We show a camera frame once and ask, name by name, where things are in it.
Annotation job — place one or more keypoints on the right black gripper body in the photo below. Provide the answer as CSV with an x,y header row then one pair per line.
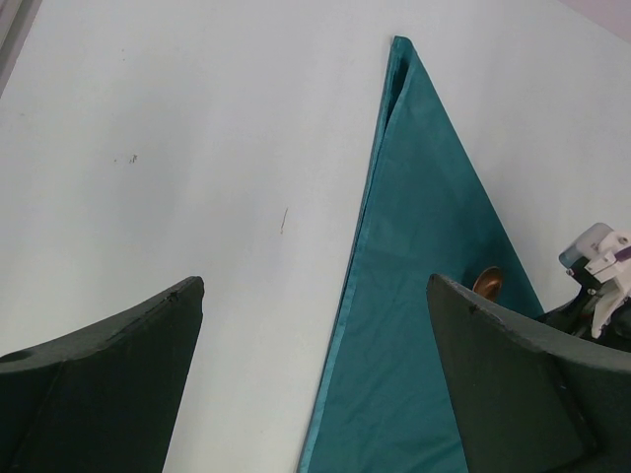
x,y
576,317

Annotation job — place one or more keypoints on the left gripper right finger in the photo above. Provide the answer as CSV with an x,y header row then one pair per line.
x,y
528,397

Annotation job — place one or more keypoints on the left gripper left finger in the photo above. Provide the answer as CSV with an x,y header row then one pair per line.
x,y
103,398

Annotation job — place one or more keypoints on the copper spoon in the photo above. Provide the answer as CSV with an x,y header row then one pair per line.
x,y
489,283

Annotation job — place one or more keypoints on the teal satin napkin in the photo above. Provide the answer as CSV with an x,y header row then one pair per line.
x,y
382,404

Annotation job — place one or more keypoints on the left aluminium frame post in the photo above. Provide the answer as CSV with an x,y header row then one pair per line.
x,y
17,18

